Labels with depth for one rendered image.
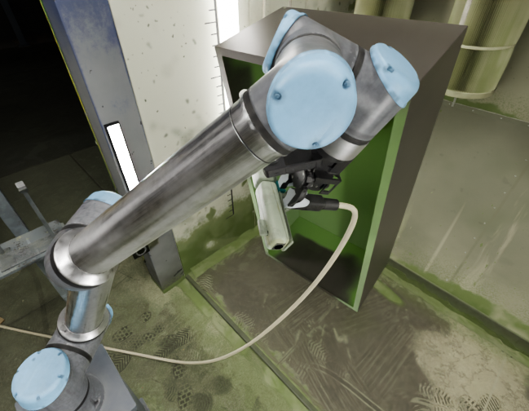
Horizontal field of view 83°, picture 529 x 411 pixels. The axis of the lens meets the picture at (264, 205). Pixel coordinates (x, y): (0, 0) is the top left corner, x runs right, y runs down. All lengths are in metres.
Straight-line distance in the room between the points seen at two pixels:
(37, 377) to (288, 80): 1.09
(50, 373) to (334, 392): 1.35
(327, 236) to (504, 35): 1.30
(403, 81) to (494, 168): 1.87
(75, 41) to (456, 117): 2.12
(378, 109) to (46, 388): 1.10
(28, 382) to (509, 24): 2.28
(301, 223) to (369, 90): 1.53
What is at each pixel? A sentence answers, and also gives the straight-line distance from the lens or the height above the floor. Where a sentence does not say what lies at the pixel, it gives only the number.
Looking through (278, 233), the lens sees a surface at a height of 1.42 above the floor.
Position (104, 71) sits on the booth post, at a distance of 1.48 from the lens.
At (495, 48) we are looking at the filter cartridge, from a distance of 1.95.
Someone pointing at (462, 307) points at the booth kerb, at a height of 0.13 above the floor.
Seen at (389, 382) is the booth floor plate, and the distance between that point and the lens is 2.04.
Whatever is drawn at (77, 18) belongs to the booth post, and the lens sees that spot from 1.43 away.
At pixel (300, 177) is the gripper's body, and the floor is 1.51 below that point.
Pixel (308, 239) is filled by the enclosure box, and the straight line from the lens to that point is 1.87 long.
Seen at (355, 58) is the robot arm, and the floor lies 1.74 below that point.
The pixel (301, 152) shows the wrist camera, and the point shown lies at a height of 1.56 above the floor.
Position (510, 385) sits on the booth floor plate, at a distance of 2.34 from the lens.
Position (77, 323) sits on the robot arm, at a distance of 1.14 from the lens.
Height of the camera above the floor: 1.85
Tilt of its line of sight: 40 degrees down
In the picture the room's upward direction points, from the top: straight up
